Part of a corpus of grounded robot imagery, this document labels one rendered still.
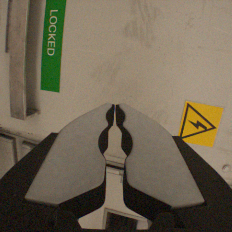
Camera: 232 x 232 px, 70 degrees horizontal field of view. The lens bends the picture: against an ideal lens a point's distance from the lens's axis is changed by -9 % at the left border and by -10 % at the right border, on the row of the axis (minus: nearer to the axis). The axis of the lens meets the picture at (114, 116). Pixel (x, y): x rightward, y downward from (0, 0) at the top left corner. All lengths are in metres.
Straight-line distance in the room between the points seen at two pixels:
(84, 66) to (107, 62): 0.03
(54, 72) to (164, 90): 0.16
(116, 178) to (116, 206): 0.11
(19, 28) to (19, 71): 0.06
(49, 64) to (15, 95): 0.07
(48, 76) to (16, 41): 0.07
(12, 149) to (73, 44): 0.51
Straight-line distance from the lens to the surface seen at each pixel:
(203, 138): 0.26
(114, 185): 0.55
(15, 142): 0.70
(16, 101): 0.28
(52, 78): 0.29
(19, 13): 0.28
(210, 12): 0.25
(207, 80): 0.24
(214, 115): 0.25
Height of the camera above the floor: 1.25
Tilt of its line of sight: 12 degrees down
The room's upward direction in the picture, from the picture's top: 101 degrees clockwise
